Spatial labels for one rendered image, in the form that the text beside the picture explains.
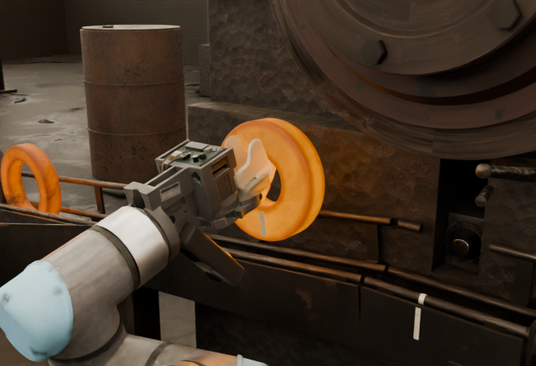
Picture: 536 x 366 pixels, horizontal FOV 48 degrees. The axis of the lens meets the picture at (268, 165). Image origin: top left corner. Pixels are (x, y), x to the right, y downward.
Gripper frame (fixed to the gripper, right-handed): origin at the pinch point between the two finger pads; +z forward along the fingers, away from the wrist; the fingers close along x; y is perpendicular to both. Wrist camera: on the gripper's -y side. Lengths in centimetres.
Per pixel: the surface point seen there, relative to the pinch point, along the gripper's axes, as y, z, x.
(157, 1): -131, 597, 721
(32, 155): -11, 3, 66
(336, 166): -5.7, 11.5, -2.2
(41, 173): -14, 2, 63
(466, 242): -13.1, 11.0, -20.7
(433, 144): 3.9, 4.0, -20.3
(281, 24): 15.8, 7.1, -0.2
